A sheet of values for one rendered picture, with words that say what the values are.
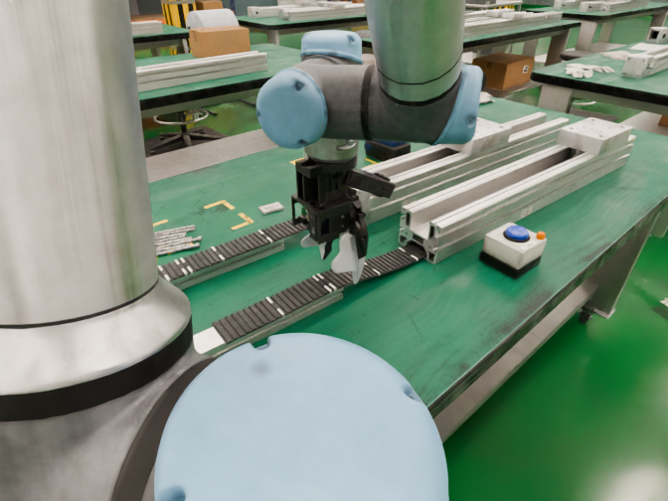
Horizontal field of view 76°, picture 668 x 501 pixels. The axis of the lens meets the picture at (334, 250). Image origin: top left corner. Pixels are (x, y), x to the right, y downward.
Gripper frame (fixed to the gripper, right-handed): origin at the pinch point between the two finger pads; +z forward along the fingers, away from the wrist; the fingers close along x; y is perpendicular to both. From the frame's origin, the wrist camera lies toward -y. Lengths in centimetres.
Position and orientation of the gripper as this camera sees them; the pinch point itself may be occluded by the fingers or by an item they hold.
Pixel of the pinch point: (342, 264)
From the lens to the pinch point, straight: 72.4
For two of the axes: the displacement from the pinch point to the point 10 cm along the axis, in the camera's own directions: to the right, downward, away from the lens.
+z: 0.0, 8.3, 5.6
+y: -8.0, 3.4, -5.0
